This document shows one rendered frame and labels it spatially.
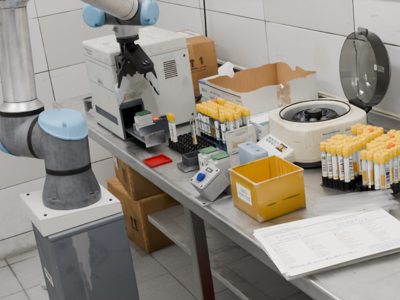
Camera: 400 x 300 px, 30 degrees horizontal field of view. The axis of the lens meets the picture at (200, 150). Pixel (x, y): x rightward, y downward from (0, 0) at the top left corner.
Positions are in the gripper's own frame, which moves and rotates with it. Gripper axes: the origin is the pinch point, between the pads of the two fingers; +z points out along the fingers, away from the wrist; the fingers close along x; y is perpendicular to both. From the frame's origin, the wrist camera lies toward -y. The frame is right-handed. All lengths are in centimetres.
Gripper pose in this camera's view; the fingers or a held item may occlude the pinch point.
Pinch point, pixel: (140, 99)
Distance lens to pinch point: 234.8
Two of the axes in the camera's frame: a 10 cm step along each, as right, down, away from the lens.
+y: -4.5, -2.5, 8.6
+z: 1.3, 9.3, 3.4
